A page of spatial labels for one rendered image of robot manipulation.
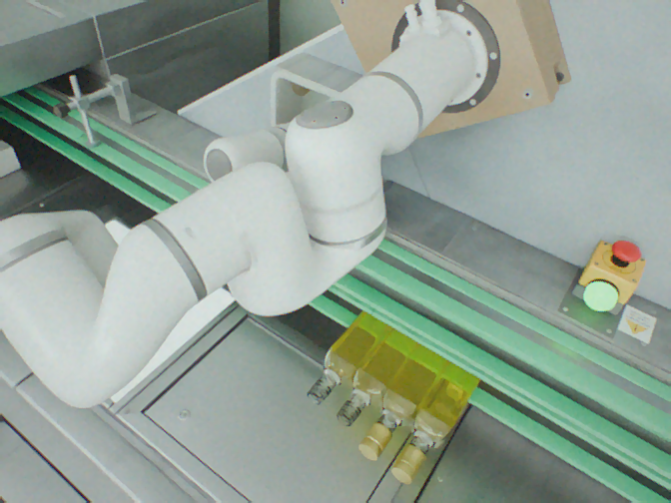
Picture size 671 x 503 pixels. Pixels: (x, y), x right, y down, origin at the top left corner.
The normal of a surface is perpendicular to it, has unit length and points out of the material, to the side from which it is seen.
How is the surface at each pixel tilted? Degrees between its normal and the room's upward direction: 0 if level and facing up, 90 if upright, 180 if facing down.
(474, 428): 90
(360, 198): 66
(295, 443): 91
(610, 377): 90
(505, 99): 5
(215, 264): 78
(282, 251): 71
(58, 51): 90
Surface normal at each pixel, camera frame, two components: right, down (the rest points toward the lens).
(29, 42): 0.82, 0.45
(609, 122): -0.58, 0.55
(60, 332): 0.32, -0.04
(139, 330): 0.63, 0.28
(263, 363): 0.07, -0.71
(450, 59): 0.59, -0.19
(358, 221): 0.36, 0.56
